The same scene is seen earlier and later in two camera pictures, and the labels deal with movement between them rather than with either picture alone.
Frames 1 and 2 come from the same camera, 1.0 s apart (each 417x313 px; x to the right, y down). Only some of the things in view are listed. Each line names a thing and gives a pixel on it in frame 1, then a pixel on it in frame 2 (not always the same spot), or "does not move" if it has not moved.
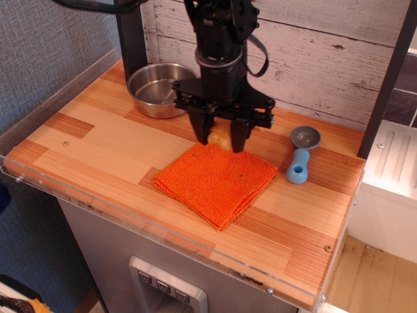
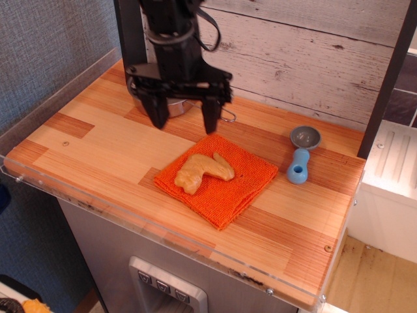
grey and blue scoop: x=303 y=138 does not move
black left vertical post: x=132 y=40 does not move
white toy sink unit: x=385 y=212 does not move
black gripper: x=225 y=91 → x=180 y=70
